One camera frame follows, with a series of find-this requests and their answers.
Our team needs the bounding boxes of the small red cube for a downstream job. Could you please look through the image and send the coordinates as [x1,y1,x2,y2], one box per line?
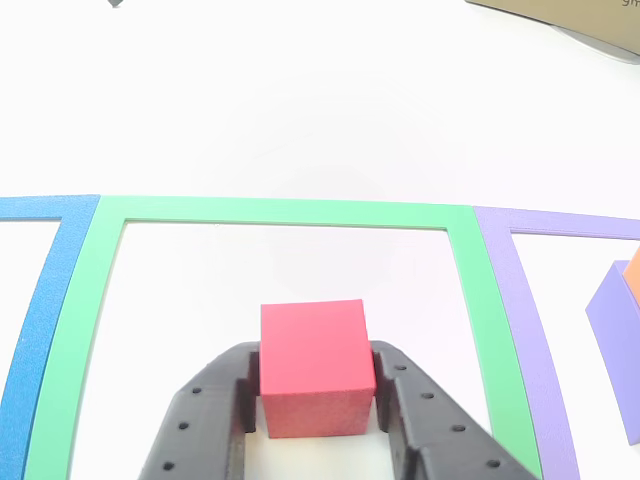
[259,298,378,440]

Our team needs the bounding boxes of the large purple cube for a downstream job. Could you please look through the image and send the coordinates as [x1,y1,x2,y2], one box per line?
[584,259,640,447]

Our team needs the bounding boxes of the orange cube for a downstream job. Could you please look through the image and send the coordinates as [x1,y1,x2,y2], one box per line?
[622,247,640,306]

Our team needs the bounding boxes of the cardboard box polymaker logo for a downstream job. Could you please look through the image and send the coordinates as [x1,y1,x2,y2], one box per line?
[464,0,640,57]

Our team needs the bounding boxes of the purple square frame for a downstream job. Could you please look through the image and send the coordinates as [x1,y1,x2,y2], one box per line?
[472,205,640,480]

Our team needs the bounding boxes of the green square frame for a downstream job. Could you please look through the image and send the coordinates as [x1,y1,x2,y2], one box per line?
[24,195,544,480]

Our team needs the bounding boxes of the blue square frame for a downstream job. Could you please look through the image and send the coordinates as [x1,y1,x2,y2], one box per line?
[0,194,101,480]

